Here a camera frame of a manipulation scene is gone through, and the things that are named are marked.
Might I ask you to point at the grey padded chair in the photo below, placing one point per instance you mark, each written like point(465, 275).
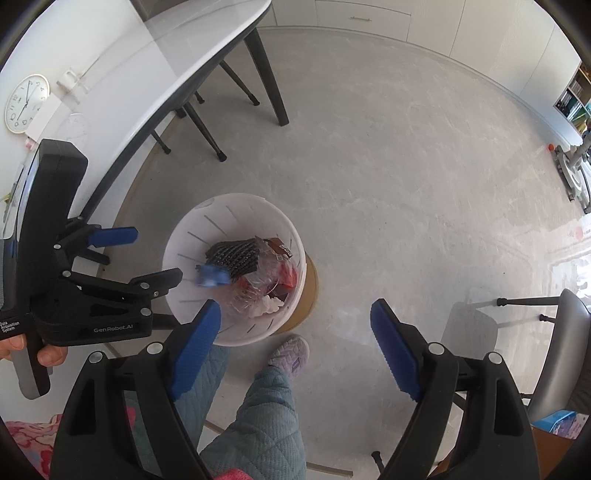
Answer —
point(563, 360)

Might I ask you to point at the brown cardboard box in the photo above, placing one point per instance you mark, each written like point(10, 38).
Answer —
point(551, 454)

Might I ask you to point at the white plastic waste bin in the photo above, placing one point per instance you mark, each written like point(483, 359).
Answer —
point(221, 217)

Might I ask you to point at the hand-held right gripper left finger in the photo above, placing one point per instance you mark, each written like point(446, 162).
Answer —
point(196, 350)

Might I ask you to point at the white cardboard box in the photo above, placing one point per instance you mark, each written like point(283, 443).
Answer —
point(44, 117)

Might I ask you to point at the beige tall cupboard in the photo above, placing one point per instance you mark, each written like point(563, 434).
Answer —
point(489, 41)

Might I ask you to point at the pink floral garment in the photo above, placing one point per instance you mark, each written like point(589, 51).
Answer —
point(27, 438)

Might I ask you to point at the person's left hand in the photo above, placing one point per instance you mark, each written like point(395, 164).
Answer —
point(53, 355)

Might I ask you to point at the brown snack wrapper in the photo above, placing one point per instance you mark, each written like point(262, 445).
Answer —
point(277, 248)

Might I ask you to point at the black foam mesh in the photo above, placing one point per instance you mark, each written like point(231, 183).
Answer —
point(231, 256)

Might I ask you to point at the red snack packet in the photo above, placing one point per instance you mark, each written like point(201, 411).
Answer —
point(288, 277)

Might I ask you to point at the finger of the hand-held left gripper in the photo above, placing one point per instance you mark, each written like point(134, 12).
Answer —
point(113, 236)
point(147, 284)

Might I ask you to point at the grey chair with black legs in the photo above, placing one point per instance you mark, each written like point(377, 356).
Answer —
point(205, 131)

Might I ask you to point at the blue white wrapper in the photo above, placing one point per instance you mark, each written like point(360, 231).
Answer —
point(212, 275)

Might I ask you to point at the teal quilted trousers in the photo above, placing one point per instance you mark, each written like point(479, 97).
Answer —
point(258, 429)

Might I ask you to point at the crushed clear plastic bottle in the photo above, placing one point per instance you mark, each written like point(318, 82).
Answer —
point(251, 295)

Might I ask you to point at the white wall plug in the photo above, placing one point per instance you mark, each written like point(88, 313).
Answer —
point(68, 78)

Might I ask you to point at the bookshelf with books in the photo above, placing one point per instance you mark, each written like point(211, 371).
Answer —
point(572, 101)

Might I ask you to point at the round wooden stand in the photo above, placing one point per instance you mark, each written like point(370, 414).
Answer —
point(309, 290)

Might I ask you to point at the black table leg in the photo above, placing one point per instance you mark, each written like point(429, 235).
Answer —
point(268, 78)

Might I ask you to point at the white tissue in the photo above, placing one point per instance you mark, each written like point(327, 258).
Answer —
point(268, 305)

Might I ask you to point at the grey exercise machine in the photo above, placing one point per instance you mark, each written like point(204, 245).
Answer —
point(575, 175)

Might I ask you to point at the beige drawer cabinet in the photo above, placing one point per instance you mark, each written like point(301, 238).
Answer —
point(364, 14)

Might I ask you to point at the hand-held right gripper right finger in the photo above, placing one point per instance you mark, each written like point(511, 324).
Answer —
point(397, 350)

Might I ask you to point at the blue printed box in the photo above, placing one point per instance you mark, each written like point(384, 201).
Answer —
point(558, 422)

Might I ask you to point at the lilac knitted slipper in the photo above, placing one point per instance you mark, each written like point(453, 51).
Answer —
point(291, 355)

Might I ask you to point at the round gold-rimmed wall clock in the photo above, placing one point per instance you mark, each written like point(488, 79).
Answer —
point(27, 104)

